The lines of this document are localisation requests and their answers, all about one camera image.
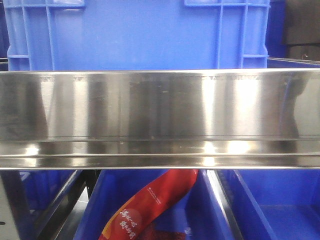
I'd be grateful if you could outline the stainless steel rail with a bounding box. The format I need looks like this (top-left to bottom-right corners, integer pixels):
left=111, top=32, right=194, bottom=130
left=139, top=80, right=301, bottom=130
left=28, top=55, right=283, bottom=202
left=0, top=68, right=320, bottom=170

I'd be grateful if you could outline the blue bin on right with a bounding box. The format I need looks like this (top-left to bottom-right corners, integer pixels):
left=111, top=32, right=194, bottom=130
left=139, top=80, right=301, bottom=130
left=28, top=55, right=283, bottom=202
left=217, top=169, right=320, bottom=240

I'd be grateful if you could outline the blue bin with red bag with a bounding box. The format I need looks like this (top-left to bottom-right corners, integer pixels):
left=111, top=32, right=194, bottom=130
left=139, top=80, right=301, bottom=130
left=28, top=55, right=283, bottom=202
left=74, top=169, right=233, bottom=240

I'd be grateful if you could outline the blue plastic crate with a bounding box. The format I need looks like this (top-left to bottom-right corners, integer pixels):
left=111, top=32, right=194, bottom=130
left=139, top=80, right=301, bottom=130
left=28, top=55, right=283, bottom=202
left=3, top=0, right=270, bottom=71

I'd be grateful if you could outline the red snack bag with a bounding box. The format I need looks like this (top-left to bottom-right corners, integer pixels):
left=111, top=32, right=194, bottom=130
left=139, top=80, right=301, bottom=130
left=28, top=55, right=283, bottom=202
left=99, top=169, right=199, bottom=240

